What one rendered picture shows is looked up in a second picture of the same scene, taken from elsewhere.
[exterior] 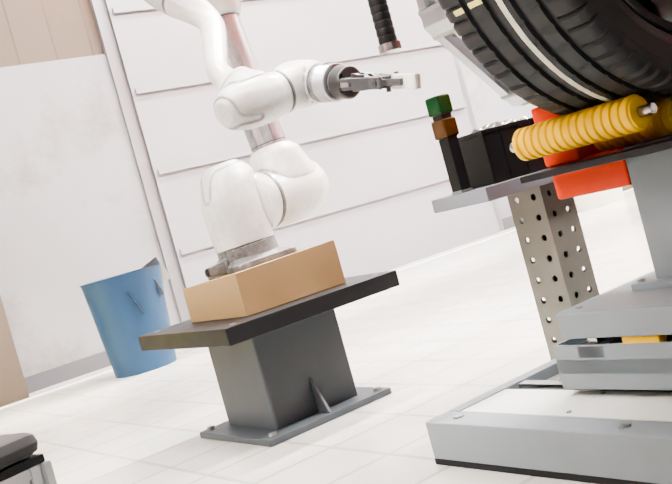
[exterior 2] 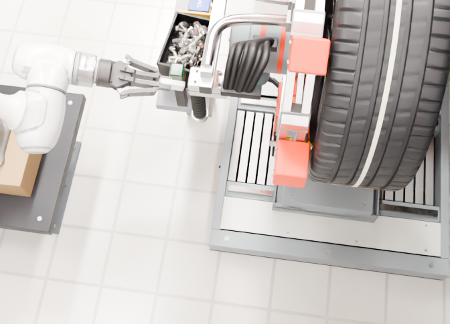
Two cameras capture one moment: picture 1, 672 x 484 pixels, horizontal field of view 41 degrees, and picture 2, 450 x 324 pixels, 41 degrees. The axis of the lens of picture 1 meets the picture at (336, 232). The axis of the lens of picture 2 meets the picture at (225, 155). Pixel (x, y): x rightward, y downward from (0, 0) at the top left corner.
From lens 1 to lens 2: 2.06 m
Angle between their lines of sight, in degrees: 72
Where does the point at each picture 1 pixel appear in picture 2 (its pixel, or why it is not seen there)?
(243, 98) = (53, 140)
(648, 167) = not seen: hidden behind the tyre
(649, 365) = (325, 213)
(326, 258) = not seen: hidden behind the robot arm
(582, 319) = (298, 204)
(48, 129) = not seen: outside the picture
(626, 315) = (325, 207)
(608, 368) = (303, 211)
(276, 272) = (31, 157)
